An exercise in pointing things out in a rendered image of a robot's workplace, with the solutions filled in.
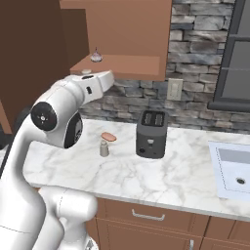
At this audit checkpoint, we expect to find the dark grey toaster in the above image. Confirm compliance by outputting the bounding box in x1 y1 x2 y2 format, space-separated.
135 109 169 160

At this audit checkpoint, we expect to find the silver drawer handle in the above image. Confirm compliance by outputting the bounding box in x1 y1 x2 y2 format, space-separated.
131 208 166 223

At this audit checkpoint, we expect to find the white purple garlic bulb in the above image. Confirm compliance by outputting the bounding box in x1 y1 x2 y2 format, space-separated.
90 47 104 63

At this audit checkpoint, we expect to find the dark brown cabinet door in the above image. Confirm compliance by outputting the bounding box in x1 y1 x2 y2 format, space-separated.
0 0 91 135

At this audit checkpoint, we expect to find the dark framed window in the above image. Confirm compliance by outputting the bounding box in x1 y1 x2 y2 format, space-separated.
207 0 250 113

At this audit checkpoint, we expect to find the grey shaker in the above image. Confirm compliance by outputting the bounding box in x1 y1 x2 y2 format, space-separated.
99 140 110 158

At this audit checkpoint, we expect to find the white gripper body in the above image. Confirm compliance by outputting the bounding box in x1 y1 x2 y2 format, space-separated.
95 69 116 99

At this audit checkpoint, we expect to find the white sink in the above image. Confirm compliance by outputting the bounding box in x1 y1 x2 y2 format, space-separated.
207 140 250 203

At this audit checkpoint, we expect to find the brown open wall cabinet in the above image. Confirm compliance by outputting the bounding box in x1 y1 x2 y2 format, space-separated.
59 0 174 82

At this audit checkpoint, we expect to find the salmon pink oval food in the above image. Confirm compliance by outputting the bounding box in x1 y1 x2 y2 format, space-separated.
101 131 118 143

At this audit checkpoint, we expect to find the brown narrow drawer front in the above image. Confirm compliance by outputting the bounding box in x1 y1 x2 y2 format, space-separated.
228 217 250 244

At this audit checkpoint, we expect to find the brown cupboard door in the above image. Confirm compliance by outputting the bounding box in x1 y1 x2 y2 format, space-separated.
96 218 203 250

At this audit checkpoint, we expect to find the beige wall outlet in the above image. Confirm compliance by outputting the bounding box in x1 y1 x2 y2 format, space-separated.
167 77 184 102

